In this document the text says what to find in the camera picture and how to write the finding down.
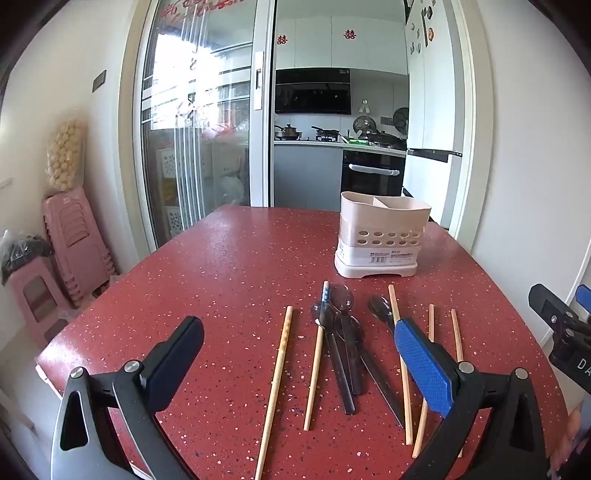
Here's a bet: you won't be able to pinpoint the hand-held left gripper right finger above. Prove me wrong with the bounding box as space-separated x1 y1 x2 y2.
394 318 550 480

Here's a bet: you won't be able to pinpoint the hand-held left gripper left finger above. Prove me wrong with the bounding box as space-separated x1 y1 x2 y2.
50 316 205 480

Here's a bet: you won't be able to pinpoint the plain wooden chopstick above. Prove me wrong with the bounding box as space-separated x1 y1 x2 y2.
412 304 435 457
388 284 413 446
451 309 464 457

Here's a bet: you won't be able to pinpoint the small steel spoon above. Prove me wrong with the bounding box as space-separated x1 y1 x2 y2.
310 301 357 415

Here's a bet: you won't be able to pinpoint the speckled wooden chopstick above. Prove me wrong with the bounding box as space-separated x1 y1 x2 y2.
255 305 294 480

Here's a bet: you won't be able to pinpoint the blue-tipped wooden chopstick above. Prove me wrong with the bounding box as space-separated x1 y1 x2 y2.
303 281 329 432

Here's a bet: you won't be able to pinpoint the beige plastic utensil holder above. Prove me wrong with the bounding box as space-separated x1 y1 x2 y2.
335 191 432 280

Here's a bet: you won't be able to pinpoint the person's right hand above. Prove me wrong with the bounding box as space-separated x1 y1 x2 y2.
551 406 591 476

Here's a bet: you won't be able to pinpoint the stack of pink stools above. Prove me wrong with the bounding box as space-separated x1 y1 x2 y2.
43 187 116 308

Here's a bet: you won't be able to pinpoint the single pink stool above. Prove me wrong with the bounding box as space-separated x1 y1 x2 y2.
9 265 75 349

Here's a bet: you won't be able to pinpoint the white perforated storage baskets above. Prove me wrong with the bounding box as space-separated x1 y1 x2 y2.
156 148 204 236

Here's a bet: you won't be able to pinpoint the black plastic bag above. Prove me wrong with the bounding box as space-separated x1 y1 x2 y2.
0 230 54 284

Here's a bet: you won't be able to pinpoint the black built-in oven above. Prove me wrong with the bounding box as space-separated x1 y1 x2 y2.
341 150 407 197

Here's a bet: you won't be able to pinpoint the grey base cabinet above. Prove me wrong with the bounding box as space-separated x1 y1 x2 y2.
273 143 343 212

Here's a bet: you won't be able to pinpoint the black frying pan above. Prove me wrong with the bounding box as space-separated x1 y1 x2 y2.
367 130 407 148

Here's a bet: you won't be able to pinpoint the bag of pale balls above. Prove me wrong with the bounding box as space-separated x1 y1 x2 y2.
45 117 87 192

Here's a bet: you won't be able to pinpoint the white refrigerator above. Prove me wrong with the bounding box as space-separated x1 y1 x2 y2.
403 0 465 229

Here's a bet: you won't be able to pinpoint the sliding glass door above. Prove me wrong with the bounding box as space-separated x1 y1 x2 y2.
139 0 276 250

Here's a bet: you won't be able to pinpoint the black range hood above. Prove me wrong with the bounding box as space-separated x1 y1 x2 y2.
274 68 352 115

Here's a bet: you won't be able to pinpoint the white wall cabinets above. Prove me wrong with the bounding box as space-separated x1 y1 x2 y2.
276 16 409 75

